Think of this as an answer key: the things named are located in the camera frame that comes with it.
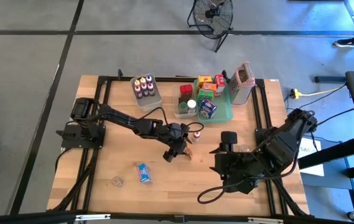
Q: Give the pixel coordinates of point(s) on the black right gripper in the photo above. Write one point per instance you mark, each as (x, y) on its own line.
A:
(239, 171)

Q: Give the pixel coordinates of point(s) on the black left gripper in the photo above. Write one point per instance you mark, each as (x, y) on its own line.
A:
(175, 133)

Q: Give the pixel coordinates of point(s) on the pink food colouring bottle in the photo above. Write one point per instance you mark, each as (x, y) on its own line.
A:
(196, 136)

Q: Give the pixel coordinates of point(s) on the white lid spice jar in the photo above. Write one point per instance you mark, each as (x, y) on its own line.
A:
(191, 104)

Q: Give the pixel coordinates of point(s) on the navy mini cereal box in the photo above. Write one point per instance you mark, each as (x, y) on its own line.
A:
(207, 109)

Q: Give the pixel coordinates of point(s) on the dark green small box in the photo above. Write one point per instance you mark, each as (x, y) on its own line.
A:
(184, 100)

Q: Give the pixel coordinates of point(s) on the blue Rice Krispies box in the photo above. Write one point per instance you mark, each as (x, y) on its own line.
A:
(144, 173)

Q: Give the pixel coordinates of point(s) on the green mini cereal box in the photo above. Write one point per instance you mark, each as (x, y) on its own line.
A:
(205, 95)

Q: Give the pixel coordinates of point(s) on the red plastic box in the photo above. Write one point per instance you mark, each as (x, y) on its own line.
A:
(186, 89)

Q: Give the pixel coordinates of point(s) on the orange mini cereal box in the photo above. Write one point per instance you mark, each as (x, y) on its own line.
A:
(209, 87)

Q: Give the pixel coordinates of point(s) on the red food colouring bottle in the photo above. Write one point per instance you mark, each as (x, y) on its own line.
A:
(150, 87)
(138, 91)

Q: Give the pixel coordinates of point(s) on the yellow Corn Pops box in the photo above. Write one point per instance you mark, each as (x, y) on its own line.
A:
(204, 79)

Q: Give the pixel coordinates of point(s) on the purple food colouring bottle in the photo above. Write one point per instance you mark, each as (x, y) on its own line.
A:
(144, 88)

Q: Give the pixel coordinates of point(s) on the red Froot Loops box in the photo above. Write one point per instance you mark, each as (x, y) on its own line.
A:
(219, 83)

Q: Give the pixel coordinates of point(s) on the small clear glass jar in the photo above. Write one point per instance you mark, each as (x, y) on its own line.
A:
(117, 181)
(244, 148)

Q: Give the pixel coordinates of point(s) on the blue food colouring bottle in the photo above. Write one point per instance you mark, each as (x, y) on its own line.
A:
(149, 78)

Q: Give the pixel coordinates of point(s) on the yellow food colouring bottle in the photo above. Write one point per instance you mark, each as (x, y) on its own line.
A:
(143, 80)
(137, 82)

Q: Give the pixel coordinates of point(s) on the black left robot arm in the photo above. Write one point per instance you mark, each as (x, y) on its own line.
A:
(117, 119)

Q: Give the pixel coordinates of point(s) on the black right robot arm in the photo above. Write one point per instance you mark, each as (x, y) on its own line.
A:
(285, 140)

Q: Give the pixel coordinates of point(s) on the clear plastic container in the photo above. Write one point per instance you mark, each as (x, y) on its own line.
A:
(176, 113)

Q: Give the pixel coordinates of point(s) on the green plastic tray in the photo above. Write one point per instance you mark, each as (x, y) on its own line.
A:
(223, 112)

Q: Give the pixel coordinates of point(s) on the white paper sheet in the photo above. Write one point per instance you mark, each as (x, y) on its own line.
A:
(315, 169)

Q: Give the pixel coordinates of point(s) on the black floor fan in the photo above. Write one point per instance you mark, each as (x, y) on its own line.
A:
(210, 14)

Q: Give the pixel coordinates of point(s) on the blue metal floor beam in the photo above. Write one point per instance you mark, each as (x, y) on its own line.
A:
(329, 79)

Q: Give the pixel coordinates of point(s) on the black caster wheel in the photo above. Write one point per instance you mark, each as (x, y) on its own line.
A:
(352, 216)

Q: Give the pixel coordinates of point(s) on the black aluminium crossbar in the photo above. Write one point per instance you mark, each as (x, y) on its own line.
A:
(24, 219)

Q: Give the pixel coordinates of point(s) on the silver metal bracket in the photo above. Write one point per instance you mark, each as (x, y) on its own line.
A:
(265, 220)
(92, 217)

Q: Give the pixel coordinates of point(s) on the black aluminium table frame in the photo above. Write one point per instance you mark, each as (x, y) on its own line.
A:
(123, 79)

